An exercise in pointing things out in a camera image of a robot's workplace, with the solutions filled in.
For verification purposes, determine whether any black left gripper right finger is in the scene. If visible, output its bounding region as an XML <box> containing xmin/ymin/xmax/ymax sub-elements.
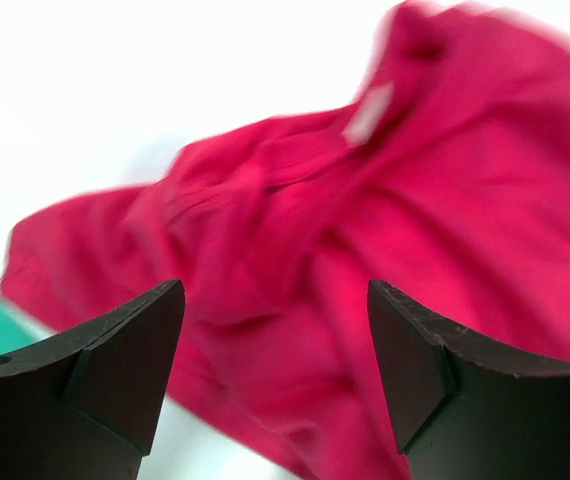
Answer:
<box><xmin>367</xmin><ymin>281</ymin><xmax>570</xmax><ymax>480</ymax></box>

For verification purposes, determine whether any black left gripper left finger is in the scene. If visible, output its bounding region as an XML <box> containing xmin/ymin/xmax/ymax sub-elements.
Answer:
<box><xmin>0</xmin><ymin>280</ymin><xmax>185</xmax><ymax>480</ymax></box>

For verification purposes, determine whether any red t shirt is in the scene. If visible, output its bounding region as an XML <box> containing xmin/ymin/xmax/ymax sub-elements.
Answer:
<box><xmin>0</xmin><ymin>3</ymin><xmax>570</xmax><ymax>479</ymax></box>

